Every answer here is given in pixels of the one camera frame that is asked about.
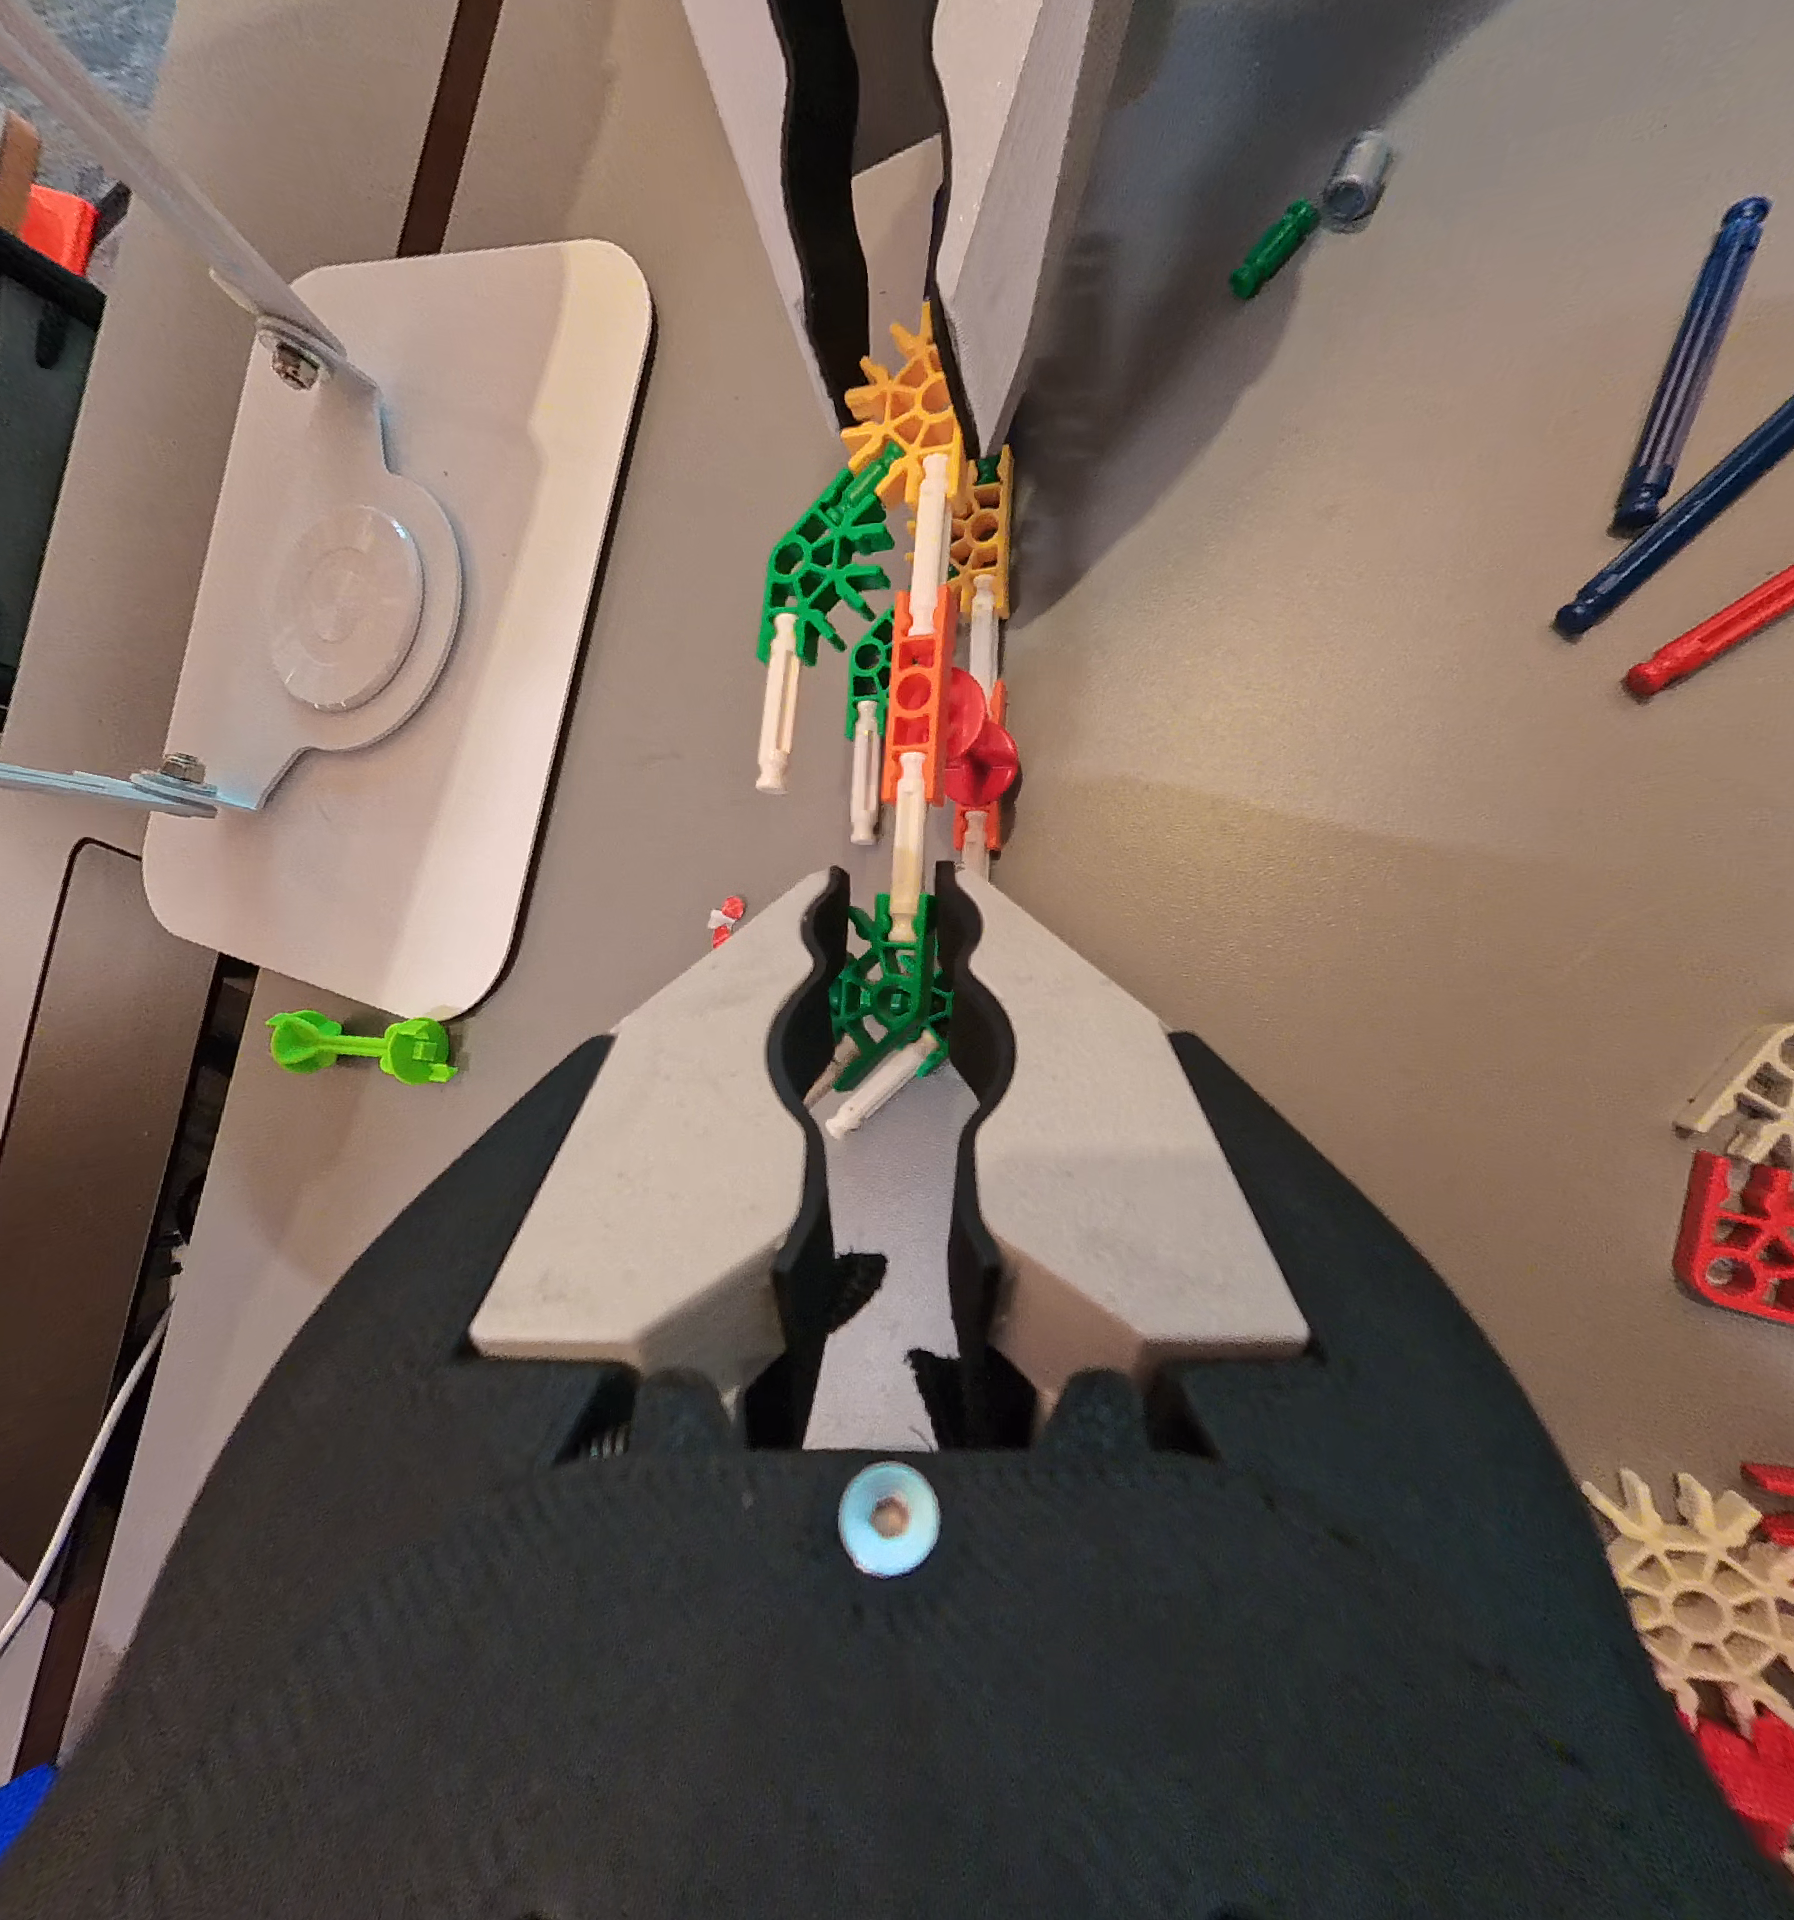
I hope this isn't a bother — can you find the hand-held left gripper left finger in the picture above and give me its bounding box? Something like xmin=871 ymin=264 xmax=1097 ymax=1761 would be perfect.
xmin=470 ymin=865 xmax=855 ymax=1380

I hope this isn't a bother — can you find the short green toy rod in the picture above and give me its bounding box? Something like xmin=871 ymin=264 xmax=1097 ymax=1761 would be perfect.
xmin=1229 ymin=198 xmax=1323 ymax=300

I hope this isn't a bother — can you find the grey toy spacer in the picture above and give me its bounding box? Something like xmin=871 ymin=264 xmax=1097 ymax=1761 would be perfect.
xmin=1318 ymin=130 xmax=1398 ymax=230

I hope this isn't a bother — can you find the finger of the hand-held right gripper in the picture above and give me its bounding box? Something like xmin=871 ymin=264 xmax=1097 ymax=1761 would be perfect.
xmin=681 ymin=0 xmax=880 ymax=386
xmin=923 ymin=0 xmax=1141 ymax=454

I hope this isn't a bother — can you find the white cable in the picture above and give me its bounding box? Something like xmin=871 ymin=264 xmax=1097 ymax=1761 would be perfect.
xmin=0 ymin=1302 xmax=180 ymax=1772

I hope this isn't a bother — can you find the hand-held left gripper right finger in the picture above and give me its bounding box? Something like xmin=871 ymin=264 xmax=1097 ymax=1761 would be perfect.
xmin=936 ymin=865 xmax=1314 ymax=1380

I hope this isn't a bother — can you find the lime green toy spool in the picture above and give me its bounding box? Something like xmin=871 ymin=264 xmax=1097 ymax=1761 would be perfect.
xmin=265 ymin=1009 xmax=462 ymax=1086

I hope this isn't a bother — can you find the dark blue toy rod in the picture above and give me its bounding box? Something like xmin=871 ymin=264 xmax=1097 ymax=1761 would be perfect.
xmin=1554 ymin=350 xmax=1794 ymax=640
xmin=1610 ymin=196 xmax=1773 ymax=535

